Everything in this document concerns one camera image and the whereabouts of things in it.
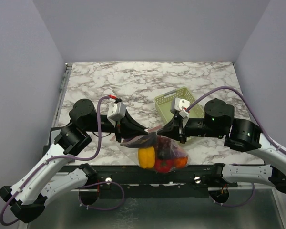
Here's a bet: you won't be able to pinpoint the orange toy pumpkin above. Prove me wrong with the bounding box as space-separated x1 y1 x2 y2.
174 157 188 169

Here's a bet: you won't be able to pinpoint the clear zip top bag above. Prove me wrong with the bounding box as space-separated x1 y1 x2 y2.
119 125 190 174

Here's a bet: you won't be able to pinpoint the red toy bell pepper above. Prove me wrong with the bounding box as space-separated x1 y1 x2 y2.
154 159 174 173

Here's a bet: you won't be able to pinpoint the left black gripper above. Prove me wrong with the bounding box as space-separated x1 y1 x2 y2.
84 109 148 142

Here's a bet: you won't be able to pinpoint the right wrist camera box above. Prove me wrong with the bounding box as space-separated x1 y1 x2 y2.
170 97 190 118

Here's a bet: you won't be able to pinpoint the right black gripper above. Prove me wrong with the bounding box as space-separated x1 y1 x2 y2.
157 113 225 143

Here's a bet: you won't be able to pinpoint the aluminium frame rail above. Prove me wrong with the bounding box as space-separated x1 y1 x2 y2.
47 171 255 191

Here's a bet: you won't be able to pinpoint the green perforated plastic basket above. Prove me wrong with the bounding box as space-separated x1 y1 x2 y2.
154 87 196 124

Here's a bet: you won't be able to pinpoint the long striped purple eggplant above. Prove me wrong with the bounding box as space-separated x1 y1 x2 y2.
157 146 188 160

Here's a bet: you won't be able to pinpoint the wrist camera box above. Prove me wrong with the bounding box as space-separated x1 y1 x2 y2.
107 102 126 122
170 97 190 118

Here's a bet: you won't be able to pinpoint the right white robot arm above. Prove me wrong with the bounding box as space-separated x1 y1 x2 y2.
157 98 286 194

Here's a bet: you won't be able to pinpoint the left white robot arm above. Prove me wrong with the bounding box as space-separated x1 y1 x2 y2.
0 95 148 226

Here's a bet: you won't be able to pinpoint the yellow toy bell pepper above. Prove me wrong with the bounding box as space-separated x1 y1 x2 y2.
138 146 155 169

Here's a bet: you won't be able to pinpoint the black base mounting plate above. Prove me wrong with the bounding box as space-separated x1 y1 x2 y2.
69 164 239 198

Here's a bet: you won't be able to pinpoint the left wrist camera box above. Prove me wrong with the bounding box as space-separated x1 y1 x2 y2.
107 102 126 122

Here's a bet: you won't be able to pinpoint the dark purple toy eggplant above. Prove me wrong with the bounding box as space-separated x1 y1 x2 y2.
124 133 157 148

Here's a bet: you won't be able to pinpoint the purple toy grapes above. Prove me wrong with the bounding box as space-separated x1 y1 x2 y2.
157 136 172 158

